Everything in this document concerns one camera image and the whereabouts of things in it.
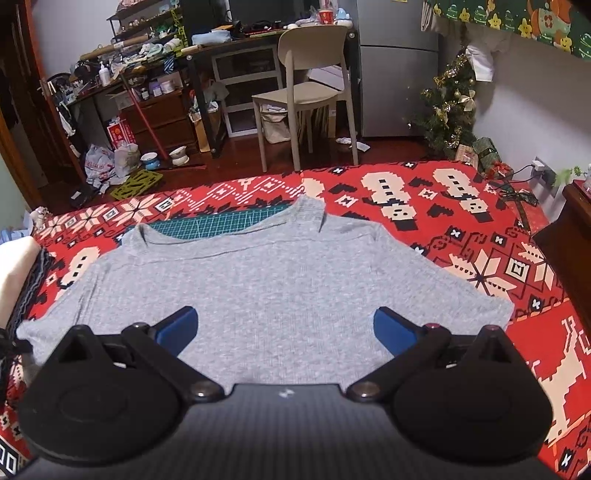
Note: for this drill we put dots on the green cutting mat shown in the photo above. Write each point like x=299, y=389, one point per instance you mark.
x=215, y=224

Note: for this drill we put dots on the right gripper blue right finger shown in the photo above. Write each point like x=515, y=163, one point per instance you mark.
x=394, y=331

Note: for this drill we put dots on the yellow green floor mat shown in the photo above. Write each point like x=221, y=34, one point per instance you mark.
x=136, y=185

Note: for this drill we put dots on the blue white ceramic bowl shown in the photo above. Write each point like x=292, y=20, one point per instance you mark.
x=150, y=161

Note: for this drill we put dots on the beige plastic chair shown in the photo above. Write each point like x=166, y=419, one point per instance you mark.
x=305, y=49

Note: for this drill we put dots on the green wrapped gift box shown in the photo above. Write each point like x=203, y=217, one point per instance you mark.
x=486, y=152

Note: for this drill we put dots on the large red ribboned gift box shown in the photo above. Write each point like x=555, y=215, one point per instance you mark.
x=518, y=198

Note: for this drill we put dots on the green Christmas wall banner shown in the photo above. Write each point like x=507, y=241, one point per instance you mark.
x=557, y=23

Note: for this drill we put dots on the brown wooden drawer cabinet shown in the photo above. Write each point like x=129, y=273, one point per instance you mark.
x=168, y=116

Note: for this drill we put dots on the grey knit shirt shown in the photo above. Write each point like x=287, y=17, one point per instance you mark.
x=290, y=300

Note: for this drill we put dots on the red Christmas pattern blanket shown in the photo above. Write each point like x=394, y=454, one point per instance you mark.
x=443, y=210

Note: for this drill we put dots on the dark wooden side table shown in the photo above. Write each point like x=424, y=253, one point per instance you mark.
x=566, y=245

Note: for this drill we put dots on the brown patterned gift box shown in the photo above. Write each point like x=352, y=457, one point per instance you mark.
x=466, y=155

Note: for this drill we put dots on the white wall power adapter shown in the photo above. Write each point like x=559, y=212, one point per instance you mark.
x=539, y=166

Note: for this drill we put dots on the black computer monitor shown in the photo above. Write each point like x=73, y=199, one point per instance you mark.
x=250, y=12

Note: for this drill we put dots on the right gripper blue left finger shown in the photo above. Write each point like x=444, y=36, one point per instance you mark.
x=177, y=330

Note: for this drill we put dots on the white storage drawer unit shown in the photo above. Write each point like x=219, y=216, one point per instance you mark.
x=245, y=72

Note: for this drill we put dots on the white plastic bag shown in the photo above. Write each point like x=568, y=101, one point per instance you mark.
x=105, y=168

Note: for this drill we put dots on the small Christmas tree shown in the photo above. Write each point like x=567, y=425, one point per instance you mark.
x=448, y=118

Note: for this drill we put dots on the red broom handle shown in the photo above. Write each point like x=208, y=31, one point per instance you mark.
x=141, y=114

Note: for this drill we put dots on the silver refrigerator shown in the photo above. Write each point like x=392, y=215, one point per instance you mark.
x=398, y=61

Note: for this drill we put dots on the folded cream white cloth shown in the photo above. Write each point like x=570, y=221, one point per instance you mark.
x=17, y=257

